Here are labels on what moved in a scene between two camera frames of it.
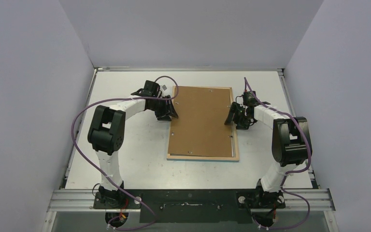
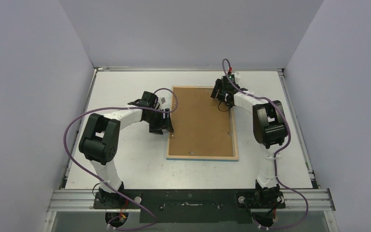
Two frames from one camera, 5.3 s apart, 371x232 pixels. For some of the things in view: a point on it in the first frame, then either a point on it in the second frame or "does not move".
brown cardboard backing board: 200,130 does not move
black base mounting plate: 194,206 does not move
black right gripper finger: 229,119 -> 218,85
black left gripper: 164,115 -> 158,128
